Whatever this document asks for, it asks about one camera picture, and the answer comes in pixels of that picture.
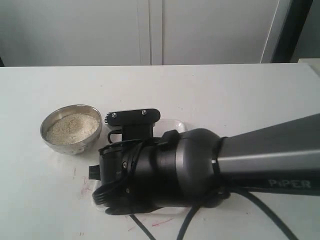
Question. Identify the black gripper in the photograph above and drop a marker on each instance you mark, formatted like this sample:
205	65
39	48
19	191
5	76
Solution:
135	124

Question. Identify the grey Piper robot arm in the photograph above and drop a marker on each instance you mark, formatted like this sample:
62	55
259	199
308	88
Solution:
280	159

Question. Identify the steel bowl of rice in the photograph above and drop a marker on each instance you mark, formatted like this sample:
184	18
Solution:
72	129

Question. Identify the white rectangular tray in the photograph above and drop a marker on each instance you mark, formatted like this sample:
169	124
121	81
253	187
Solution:
172	125

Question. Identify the white cabinet doors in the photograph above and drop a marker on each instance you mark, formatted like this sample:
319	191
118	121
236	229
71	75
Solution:
139	32

